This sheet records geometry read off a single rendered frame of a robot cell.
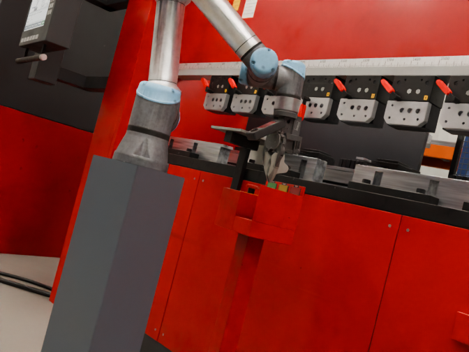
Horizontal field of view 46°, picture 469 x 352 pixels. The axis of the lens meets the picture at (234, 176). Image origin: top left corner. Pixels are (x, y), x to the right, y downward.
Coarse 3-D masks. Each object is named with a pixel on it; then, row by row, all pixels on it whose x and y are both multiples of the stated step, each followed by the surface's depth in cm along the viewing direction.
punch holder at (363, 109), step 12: (348, 84) 199; (360, 84) 195; (372, 84) 191; (360, 96) 194; (384, 96) 192; (348, 108) 196; (360, 108) 195; (372, 108) 189; (384, 108) 193; (348, 120) 195; (360, 120) 191; (372, 120) 190; (384, 120) 194
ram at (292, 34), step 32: (288, 0) 233; (320, 0) 219; (352, 0) 206; (384, 0) 196; (416, 0) 186; (448, 0) 177; (192, 32) 281; (256, 32) 244; (288, 32) 229; (320, 32) 215; (352, 32) 203; (384, 32) 193; (416, 32) 183; (448, 32) 174
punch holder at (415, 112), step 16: (400, 80) 183; (416, 80) 179; (432, 80) 174; (416, 96) 178; (432, 96) 174; (400, 112) 180; (416, 112) 176; (432, 112) 176; (400, 128) 185; (416, 128) 179; (432, 128) 178
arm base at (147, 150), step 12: (132, 132) 146; (144, 132) 145; (156, 132) 146; (120, 144) 147; (132, 144) 145; (144, 144) 145; (156, 144) 146; (120, 156) 145; (132, 156) 143; (144, 156) 145; (156, 156) 145; (156, 168) 145
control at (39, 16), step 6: (36, 0) 288; (42, 0) 279; (48, 0) 270; (36, 6) 285; (42, 6) 277; (48, 6) 268; (30, 12) 292; (36, 12) 283; (42, 12) 274; (30, 18) 290; (36, 18) 280; (42, 18) 272; (30, 24) 287; (36, 24) 277; (42, 24) 269; (24, 30) 293
